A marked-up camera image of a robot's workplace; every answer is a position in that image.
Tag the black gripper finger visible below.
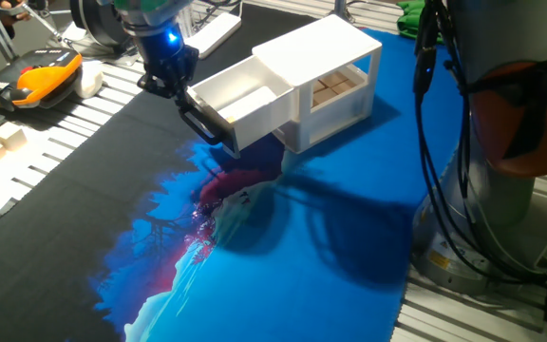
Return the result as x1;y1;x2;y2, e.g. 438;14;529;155
179;45;200;100
137;74;195;116

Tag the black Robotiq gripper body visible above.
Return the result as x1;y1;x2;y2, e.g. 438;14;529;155
134;28;188;86

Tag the white drawer with black handle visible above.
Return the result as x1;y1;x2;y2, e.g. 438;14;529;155
178;54;298;161

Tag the black silver handheld device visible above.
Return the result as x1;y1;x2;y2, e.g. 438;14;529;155
19;0;66;43

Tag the person's hand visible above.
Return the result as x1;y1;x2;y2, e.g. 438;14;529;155
0;2;32;28

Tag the white power strip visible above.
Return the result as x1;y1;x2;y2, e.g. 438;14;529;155
185;11;243;61

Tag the white plastic object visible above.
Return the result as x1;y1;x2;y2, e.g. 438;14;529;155
73;60;104;100

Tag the black round spool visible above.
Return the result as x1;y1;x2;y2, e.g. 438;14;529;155
68;0;135;48

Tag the orange black teach pendant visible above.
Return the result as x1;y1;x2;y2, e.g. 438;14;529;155
0;47;84;111

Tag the brown wooden cube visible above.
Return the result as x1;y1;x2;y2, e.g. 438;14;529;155
311;87;340;107
332;79;359;95
320;70;350;87

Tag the large pale wooden block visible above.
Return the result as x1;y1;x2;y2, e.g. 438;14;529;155
0;122;28;152

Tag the blue landscape printed mat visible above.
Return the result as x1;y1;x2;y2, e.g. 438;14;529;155
0;2;462;342

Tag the green cloth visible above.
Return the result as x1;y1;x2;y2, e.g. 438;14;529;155
395;0;445;44

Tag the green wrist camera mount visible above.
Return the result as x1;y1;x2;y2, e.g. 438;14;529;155
114;0;194;14

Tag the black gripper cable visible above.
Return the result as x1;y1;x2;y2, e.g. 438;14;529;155
192;0;245;34

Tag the white cabinet frame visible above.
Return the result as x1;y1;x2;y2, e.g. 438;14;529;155
252;13;383;155

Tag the black robot base cable bundle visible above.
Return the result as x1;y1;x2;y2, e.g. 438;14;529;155
410;0;547;286

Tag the black velcro strap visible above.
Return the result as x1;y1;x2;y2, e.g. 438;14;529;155
465;51;547;161

